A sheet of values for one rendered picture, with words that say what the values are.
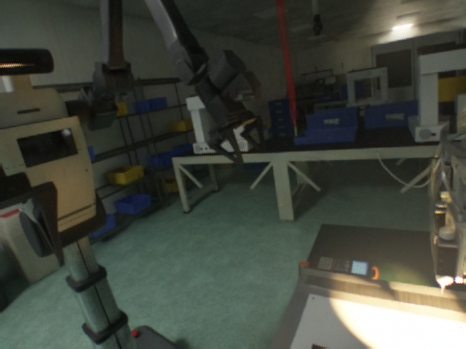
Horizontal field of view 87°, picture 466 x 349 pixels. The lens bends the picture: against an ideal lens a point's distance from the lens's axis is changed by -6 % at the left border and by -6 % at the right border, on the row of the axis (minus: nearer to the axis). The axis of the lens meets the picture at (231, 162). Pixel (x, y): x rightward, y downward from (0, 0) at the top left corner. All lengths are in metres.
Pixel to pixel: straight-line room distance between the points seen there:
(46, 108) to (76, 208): 0.32
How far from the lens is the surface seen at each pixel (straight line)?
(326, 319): 0.66
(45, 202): 0.33
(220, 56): 0.57
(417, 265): 1.01
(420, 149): 2.42
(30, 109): 0.94
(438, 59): 2.40
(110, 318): 1.12
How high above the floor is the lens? 1.34
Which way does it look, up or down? 14 degrees down
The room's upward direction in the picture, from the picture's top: 10 degrees counter-clockwise
